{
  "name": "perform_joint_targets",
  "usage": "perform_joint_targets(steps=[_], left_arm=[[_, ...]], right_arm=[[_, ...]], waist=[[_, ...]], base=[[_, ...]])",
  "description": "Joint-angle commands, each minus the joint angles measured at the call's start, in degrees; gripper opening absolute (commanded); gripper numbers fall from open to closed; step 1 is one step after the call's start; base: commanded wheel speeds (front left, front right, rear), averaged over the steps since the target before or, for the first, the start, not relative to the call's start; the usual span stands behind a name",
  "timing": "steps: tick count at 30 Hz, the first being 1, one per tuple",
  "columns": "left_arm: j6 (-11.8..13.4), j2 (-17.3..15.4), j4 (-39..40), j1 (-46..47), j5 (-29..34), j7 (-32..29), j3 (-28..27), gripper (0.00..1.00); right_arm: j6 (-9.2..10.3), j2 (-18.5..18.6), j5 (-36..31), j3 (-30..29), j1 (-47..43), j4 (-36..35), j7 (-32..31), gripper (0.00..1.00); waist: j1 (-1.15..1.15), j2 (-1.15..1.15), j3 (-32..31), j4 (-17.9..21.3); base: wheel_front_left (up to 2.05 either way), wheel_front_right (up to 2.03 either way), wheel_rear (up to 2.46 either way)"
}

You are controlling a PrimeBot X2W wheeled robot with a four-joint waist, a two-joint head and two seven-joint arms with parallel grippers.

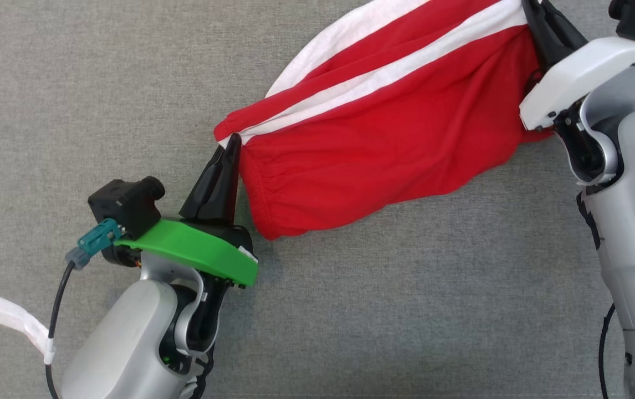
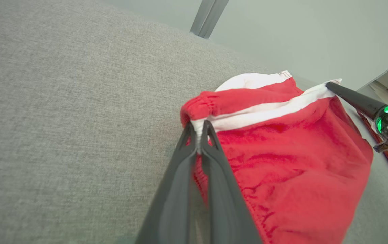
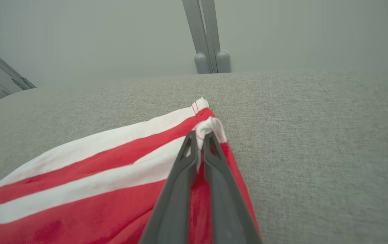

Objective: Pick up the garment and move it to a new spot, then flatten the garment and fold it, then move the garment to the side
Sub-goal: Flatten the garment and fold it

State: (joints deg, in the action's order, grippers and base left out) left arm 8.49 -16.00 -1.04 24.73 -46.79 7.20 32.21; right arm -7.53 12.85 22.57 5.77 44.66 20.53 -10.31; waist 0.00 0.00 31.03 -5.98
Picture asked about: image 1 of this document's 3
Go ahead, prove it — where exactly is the white cloth tape strip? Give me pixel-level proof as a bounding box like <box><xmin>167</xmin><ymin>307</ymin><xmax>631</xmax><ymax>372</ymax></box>
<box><xmin>0</xmin><ymin>288</ymin><xmax>55</xmax><ymax>365</ymax></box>

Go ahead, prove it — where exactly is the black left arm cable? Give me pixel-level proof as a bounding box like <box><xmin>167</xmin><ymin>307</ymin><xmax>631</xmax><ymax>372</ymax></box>
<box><xmin>45</xmin><ymin>218</ymin><xmax>123</xmax><ymax>399</ymax></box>

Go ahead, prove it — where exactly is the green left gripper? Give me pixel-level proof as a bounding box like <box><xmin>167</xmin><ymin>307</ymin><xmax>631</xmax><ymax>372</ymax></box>
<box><xmin>112</xmin><ymin>133</ymin><xmax>259</xmax><ymax>288</ymax></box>

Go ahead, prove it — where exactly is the red basketball jersey garment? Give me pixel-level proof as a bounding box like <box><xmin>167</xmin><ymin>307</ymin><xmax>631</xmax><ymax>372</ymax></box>
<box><xmin>213</xmin><ymin>0</ymin><xmax>554</xmax><ymax>241</ymax></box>

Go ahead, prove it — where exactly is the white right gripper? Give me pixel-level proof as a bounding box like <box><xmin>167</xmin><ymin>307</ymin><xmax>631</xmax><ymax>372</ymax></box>
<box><xmin>519</xmin><ymin>0</ymin><xmax>635</xmax><ymax>132</ymax></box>

